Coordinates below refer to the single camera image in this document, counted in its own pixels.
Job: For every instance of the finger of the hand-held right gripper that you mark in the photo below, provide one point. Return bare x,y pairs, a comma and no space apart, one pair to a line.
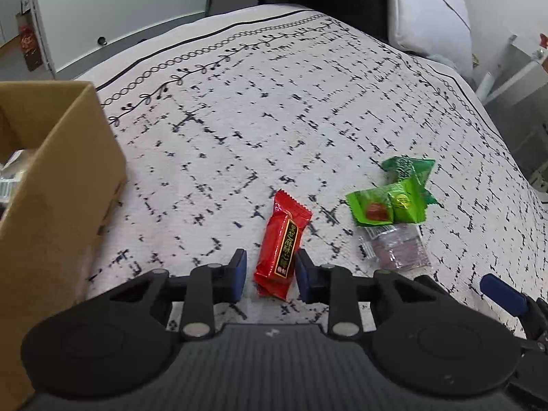
503,293

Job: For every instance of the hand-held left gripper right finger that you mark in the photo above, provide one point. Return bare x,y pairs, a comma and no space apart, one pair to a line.
305,276

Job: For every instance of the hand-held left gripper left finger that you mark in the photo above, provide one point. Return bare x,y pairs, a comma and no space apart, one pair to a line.
235,276

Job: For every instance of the red snack packet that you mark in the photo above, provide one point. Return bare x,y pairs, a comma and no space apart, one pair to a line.
280,244

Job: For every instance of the brown cardboard box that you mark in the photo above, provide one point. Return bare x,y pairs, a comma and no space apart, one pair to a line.
55,222

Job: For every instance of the clear purple snack packet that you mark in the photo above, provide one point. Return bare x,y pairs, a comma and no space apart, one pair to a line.
396,250

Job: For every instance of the light green snack packet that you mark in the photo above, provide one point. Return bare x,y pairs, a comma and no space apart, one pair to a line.
398,205

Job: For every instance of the dark green snack packet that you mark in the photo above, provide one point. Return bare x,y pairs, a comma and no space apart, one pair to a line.
402,167

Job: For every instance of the white black patterned blanket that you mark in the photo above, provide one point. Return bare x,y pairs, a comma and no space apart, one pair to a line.
257,115

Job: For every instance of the white side table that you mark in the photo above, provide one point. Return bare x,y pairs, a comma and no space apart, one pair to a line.
522,60

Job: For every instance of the white pillow with dark line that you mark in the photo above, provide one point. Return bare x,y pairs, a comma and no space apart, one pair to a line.
428,8

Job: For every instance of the grey cabinet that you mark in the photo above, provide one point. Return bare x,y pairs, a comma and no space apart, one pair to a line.
120,0

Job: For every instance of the red brown carton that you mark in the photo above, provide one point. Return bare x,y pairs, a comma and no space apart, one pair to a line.
29,43

